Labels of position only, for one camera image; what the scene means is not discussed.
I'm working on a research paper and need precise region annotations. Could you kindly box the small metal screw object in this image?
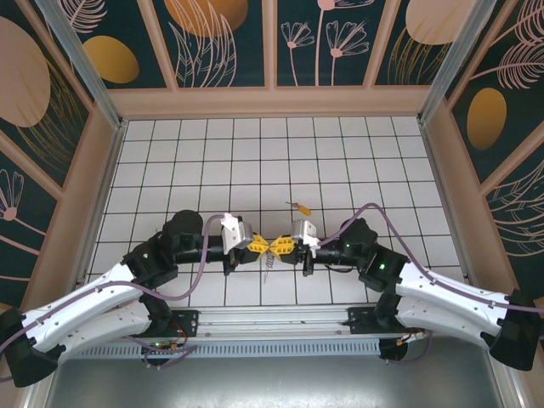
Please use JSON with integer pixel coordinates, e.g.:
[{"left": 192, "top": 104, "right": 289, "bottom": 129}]
[{"left": 259, "top": 249, "right": 276, "bottom": 285}]

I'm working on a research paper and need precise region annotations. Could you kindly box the key with yellow cover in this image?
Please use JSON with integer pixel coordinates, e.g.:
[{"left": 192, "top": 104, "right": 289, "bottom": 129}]
[{"left": 284, "top": 198, "right": 315, "bottom": 217}]

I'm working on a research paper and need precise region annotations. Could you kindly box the small circuit board with LED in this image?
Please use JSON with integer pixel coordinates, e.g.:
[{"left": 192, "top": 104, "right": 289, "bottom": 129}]
[{"left": 141, "top": 338, "right": 182, "bottom": 354}]

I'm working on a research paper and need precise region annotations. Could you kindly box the grey metal sheet panel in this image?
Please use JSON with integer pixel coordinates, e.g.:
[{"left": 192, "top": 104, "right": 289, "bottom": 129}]
[{"left": 25, "top": 335, "right": 526, "bottom": 408}]

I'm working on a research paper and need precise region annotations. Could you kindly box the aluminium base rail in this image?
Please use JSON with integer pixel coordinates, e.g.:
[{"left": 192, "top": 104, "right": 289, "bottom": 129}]
[{"left": 144, "top": 306, "right": 426, "bottom": 340}]

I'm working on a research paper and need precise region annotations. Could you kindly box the aluminium frame rail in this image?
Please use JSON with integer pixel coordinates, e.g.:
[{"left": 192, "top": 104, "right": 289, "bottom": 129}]
[
  {"left": 420, "top": 121, "right": 473, "bottom": 284},
  {"left": 74, "top": 120, "right": 128, "bottom": 294}
]

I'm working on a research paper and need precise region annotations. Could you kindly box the slotted grey cable duct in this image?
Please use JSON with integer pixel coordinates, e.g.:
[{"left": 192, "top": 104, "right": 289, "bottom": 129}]
[{"left": 78, "top": 337, "right": 382, "bottom": 359}]

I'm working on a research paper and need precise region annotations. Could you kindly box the yellow wire connector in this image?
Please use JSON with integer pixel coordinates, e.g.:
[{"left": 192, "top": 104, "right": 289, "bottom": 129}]
[{"left": 394, "top": 330, "right": 426, "bottom": 346}]

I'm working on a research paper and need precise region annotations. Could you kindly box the aluminium frame post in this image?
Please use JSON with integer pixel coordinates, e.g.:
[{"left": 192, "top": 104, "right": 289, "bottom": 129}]
[
  {"left": 499, "top": 365, "right": 528, "bottom": 408},
  {"left": 418, "top": 0, "right": 489, "bottom": 124},
  {"left": 23, "top": 380, "right": 52, "bottom": 408},
  {"left": 42, "top": 0, "right": 129, "bottom": 131}
]

